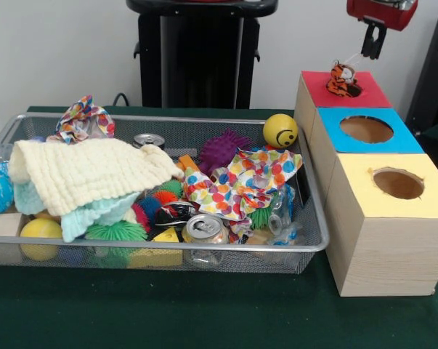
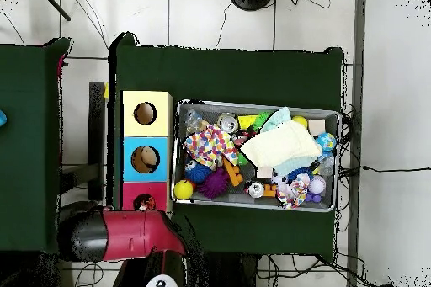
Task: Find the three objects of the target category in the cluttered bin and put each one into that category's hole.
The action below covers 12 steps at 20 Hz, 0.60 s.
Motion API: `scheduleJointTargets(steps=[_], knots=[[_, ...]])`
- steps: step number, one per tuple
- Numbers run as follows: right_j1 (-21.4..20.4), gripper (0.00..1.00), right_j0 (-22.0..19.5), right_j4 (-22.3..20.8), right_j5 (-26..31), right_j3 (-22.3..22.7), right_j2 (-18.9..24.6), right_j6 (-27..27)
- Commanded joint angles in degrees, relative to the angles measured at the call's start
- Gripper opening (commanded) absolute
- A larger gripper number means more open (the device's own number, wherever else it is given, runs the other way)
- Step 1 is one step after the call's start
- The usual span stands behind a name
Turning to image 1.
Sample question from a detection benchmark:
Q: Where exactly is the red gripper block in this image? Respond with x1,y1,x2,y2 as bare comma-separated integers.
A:
346,0,419,60

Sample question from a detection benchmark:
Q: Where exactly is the orange tiger toy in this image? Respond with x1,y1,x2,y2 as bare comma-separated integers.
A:
326,61,363,99

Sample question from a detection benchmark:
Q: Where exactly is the polka dot colourful cloth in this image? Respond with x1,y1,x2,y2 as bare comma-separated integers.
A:
46,95,116,145
182,148,304,220

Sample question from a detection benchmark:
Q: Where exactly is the rainbow spiky caterpillar toy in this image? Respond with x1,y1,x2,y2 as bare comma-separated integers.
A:
131,179,184,228

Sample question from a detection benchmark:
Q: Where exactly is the cream yellow cloth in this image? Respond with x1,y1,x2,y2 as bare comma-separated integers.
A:
8,138,184,217

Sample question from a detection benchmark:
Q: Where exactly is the mint green cloth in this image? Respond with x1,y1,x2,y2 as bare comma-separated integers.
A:
14,178,143,243

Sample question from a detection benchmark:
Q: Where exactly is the clear shallow mesh bin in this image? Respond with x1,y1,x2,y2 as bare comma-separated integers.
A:
0,113,332,274

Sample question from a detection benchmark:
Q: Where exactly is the wooden box with three holes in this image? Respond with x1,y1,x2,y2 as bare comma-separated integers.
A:
293,71,438,297

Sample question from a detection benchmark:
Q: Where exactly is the black chair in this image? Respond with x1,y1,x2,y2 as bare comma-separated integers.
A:
407,7,438,143

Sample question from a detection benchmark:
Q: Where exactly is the yellow smiley ball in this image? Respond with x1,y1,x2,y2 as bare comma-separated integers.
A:
263,113,299,149

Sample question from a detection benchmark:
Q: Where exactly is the purple spiky ball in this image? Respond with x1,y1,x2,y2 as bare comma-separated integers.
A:
199,129,255,176

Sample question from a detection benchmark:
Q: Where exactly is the large green spiky ball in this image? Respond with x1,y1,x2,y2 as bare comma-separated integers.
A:
249,206,275,230

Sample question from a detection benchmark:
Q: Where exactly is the red can with silver top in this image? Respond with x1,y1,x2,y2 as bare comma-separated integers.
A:
131,133,166,151

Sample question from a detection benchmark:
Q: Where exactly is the crushed silver can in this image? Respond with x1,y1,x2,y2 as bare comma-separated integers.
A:
182,213,231,245

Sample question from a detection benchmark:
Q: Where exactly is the small green spiky ball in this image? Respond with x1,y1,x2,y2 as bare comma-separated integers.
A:
86,220,149,243

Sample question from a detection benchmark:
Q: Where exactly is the plain yellow ball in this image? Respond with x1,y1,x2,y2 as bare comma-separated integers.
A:
20,218,64,261

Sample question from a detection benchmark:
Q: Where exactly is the pale wooden block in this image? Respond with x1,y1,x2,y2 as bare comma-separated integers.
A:
0,207,23,264

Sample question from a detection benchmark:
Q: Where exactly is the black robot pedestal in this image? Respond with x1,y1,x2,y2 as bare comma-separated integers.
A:
126,0,279,110

